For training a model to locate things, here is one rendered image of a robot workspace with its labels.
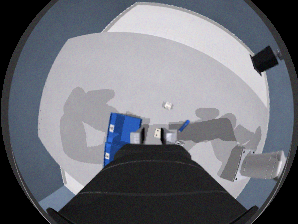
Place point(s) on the blue three-compartment bin tray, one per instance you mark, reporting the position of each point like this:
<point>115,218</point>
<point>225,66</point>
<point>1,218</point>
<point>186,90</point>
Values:
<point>120,136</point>

